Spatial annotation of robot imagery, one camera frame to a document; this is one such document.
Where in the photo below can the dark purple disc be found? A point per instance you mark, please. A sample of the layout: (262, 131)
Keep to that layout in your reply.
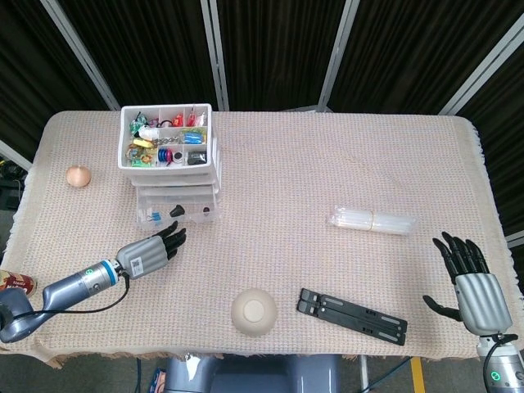
(206, 210)

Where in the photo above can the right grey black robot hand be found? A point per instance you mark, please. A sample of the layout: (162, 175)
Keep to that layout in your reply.
(483, 303)

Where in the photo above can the yellow packet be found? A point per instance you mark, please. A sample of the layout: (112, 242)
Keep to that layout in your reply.
(141, 143)

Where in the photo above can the blue green packet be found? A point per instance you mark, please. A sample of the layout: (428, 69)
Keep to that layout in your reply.
(192, 137)

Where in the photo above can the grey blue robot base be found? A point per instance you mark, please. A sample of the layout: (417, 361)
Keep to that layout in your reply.
(254, 376)

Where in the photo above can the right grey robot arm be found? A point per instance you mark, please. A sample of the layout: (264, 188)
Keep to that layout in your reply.
(501, 372)

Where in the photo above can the patterned badge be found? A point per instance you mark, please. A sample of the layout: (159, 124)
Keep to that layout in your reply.
(135, 154)

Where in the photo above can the black white round magnet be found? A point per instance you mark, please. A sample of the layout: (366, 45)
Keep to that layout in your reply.
(178, 156)

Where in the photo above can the green yellow sachet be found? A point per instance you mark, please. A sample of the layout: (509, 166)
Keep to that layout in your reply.
(143, 162)

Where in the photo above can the green candy wrapper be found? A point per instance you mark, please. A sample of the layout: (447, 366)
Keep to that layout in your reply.
(138, 120)

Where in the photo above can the clear plastic drawer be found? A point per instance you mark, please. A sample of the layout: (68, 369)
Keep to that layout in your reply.
(176, 174)
(192, 200)

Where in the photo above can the beige woven tablecloth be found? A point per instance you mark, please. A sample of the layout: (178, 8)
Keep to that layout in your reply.
(286, 184)

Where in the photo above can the red white packet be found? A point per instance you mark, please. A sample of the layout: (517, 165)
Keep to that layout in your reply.
(195, 118)

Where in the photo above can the black folding screen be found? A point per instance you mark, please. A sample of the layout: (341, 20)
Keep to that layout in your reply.
(278, 49)

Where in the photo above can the coloured thread spools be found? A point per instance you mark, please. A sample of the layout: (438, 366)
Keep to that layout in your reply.
(163, 156)

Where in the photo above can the peach coloured ball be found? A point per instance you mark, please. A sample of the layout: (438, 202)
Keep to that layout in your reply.
(78, 176)

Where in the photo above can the black folding stand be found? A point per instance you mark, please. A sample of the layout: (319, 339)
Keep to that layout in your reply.
(352, 317)

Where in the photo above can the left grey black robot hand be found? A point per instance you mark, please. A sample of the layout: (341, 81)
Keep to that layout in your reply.
(143, 256)

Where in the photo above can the orange red trinket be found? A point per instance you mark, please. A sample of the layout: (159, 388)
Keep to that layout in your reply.
(178, 120)

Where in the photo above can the snack package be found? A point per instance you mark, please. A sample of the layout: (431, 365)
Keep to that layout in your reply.
(159, 378)

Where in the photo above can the blue binder clip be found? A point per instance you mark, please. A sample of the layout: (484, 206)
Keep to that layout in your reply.
(154, 217)

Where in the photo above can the small black plug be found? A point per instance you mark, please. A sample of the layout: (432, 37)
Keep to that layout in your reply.
(177, 210)

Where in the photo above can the white table leg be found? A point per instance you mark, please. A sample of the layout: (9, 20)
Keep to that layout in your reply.
(362, 372)

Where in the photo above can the red drink can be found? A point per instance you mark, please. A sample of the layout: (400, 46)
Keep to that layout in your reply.
(18, 282)

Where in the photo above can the pack of clear sticks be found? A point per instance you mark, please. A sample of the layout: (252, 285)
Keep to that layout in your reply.
(372, 221)

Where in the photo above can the red pink wrapper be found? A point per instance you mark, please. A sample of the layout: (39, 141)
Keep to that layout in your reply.
(153, 122)

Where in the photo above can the white drawer organizer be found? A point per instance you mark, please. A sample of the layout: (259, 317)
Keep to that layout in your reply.
(163, 167)

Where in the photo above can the beige upturned bowl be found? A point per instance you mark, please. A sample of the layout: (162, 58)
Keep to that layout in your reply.
(254, 313)

